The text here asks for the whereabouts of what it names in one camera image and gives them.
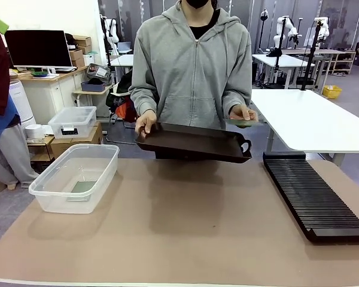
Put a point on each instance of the plain green PCB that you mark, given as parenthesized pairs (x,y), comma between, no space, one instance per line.
(83,188)

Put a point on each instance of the dark brown serving tray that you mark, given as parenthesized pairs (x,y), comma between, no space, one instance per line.
(197,143)

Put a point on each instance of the green PCB with printed traces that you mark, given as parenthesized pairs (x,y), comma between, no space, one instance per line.
(246,123)

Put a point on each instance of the person's left forearm grey sleeve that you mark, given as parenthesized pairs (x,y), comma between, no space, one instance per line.
(237,97)

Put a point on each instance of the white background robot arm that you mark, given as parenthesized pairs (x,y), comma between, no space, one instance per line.
(290,28)
(112,30)
(324,28)

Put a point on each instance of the person's right forearm grey sleeve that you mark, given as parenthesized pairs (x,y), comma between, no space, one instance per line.
(142,98)

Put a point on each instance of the person's right hand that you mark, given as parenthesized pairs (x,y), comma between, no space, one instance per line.
(145,121)

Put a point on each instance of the person's left hand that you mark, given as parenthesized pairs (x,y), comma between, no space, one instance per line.
(240,113)

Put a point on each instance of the black computer monitor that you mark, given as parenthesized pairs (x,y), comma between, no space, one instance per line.
(37,48)

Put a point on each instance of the green round dish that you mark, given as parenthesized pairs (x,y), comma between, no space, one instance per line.
(39,73)

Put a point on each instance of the small cardboard box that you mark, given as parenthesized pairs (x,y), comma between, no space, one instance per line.
(78,62)
(76,53)
(83,40)

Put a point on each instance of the white air purifier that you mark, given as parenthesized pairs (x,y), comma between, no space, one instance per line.
(22,104)

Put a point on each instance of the white cabinet desk wooden top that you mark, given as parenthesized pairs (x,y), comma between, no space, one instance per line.
(45,95)

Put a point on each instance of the white box teal label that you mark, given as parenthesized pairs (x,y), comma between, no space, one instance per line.
(88,58)

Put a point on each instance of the grey tool case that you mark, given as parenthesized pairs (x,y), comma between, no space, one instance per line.
(98,71)

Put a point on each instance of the grey plastic bin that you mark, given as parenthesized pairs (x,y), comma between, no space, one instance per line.
(92,86)

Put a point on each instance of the small white round device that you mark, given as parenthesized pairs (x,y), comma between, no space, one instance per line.
(34,131)

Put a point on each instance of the small wooden side table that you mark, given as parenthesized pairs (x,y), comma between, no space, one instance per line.
(92,93)

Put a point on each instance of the clear lidded storage box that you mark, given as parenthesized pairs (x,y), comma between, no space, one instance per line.
(71,122)

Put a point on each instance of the white background table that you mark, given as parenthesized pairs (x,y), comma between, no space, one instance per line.
(122,59)
(284,61)

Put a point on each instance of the low wooden black-framed stool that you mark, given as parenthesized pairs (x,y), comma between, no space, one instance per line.
(42,149)

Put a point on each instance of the chair with piled clothes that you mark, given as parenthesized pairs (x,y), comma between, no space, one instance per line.
(122,101)

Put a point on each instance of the large cardboard box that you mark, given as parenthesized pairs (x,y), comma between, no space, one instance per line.
(86,142)

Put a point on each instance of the clear plastic tub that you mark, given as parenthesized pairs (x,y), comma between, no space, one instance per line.
(63,206)

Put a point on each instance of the person in grey hoodie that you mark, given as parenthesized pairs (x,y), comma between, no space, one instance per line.
(191,59)

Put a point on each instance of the black tripod stand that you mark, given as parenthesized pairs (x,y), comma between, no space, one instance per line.
(279,51)

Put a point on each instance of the large white table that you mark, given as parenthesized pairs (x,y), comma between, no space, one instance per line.
(311,119)

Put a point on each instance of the yellow plastic basket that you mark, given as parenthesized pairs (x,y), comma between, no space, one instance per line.
(332,92)

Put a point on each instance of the wooden shelf unit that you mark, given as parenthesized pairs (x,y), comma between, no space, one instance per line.
(341,61)

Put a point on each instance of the black slotted PCB rack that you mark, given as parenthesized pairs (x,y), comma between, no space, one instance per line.
(311,197)

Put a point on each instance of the black camera stand pole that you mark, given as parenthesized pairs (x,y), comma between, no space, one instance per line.
(312,53)

